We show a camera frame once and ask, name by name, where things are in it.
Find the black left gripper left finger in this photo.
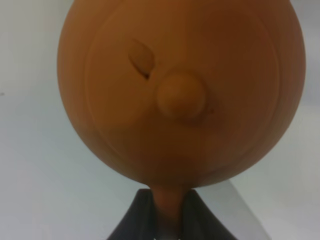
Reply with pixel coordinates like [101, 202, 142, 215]
[108, 188, 160, 240]

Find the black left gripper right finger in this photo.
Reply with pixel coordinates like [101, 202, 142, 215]
[180, 189, 237, 240]

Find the brown clay teapot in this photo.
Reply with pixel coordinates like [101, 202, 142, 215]
[57, 0, 306, 231]

